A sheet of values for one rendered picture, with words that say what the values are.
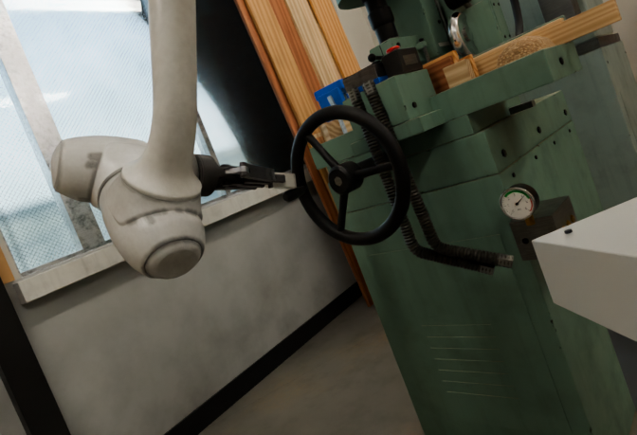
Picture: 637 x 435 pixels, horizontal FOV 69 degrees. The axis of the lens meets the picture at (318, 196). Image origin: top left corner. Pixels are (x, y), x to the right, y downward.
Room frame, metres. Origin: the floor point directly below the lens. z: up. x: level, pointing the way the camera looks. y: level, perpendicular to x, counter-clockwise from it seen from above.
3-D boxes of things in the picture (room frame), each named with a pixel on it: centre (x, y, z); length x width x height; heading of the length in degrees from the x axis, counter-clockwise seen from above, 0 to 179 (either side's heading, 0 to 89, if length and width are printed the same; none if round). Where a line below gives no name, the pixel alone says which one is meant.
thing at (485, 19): (1.18, -0.55, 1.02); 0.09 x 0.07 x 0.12; 45
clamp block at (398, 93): (0.98, -0.21, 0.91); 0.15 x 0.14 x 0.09; 45
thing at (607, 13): (1.03, -0.43, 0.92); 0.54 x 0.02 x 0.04; 45
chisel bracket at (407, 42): (1.17, -0.32, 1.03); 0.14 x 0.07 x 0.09; 135
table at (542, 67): (1.04, -0.27, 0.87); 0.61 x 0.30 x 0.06; 45
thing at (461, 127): (1.12, -0.26, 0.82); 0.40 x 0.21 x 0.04; 45
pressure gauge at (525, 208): (0.83, -0.34, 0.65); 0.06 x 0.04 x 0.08; 45
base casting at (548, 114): (1.25, -0.39, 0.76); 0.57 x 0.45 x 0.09; 135
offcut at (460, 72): (0.92, -0.35, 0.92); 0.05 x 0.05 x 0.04; 58
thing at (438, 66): (1.05, -0.30, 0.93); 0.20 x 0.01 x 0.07; 45
